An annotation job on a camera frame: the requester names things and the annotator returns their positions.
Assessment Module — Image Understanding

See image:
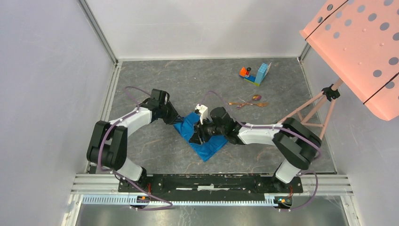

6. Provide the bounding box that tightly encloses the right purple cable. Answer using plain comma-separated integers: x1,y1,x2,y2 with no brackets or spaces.
199,90,322,212

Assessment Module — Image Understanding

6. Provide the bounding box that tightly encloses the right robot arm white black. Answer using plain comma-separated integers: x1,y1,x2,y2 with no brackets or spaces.
189,107,321,192

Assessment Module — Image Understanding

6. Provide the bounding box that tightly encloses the purple cable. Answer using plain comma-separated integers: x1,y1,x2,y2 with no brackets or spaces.
96,86,173,211
199,90,322,212

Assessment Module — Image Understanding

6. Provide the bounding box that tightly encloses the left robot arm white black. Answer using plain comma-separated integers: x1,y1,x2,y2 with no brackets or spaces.
86,89,183,192

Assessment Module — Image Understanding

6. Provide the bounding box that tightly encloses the iridescent spoon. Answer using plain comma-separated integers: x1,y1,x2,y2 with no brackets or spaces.
236,94,262,109

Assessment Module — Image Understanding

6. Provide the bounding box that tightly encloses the toy brick set colourful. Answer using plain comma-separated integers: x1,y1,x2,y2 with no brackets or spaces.
239,63,271,87

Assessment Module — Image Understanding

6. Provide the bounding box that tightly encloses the blue cloth napkin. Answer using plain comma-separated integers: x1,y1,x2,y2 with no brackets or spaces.
173,112,228,162

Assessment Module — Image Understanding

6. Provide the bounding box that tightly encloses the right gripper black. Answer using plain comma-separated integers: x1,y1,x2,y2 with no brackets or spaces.
188,116,226,145

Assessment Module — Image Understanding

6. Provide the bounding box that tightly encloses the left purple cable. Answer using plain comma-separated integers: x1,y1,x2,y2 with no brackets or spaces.
96,86,173,211

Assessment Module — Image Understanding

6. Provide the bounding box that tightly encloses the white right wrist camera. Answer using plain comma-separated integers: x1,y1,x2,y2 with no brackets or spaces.
194,104,208,125

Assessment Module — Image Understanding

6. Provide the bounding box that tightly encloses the pink perforated music stand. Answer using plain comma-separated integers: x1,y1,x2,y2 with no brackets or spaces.
293,0,399,137

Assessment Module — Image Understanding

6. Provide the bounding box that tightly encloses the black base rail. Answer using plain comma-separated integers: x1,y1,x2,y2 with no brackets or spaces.
115,173,303,211

